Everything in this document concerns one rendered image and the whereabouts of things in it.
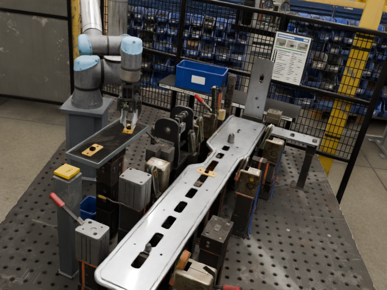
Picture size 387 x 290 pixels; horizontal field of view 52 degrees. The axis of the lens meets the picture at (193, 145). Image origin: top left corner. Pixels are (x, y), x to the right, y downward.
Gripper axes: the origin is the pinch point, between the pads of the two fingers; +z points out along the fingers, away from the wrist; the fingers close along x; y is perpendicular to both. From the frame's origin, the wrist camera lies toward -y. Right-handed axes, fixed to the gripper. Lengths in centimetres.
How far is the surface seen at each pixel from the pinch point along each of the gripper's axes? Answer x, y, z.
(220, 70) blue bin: 37, -104, 4
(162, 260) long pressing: 23, 53, 18
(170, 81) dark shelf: 6, -101, 15
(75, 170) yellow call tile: -10.3, 35.0, 2.2
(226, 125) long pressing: 43, -51, 18
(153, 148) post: 10.9, 2.3, 8.2
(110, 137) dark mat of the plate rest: -5.4, 8.9, 2.1
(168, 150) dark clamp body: 16.8, -1.8, 10.4
